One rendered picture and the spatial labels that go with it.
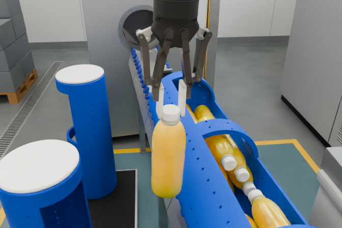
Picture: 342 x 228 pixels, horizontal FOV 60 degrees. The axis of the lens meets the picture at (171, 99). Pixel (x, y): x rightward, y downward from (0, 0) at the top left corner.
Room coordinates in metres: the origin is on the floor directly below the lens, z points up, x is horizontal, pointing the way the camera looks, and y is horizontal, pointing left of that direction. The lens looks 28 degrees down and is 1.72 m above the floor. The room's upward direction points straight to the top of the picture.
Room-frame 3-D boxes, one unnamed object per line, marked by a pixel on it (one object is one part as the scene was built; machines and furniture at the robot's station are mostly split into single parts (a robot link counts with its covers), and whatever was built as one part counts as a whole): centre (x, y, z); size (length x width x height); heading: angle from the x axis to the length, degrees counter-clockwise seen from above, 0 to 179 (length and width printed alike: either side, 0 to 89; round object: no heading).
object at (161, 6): (0.51, -0.01, 1.60); 0.08 x 0.07 x 0.09; 103
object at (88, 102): (1.64, 0.54, 0.59); 0.28 x 0.28 x 0.88
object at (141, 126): (2.23, 0.26, 0.31); 0.06 x 0.06 x 0.63; 12
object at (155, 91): (0.51, 0.04, 1.47); 0.03 x 0.01 x 0.05; 103
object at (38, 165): (0.82, 0.47, 1.03); 0.28 x 0.28 x 0.01
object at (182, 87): (0.52, -0.02, 1.44); 0.03 x 0.01 x 0.07; 13
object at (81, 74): (1.64, 0.54, 1.03); 0.28 x 0.28 x 0.01
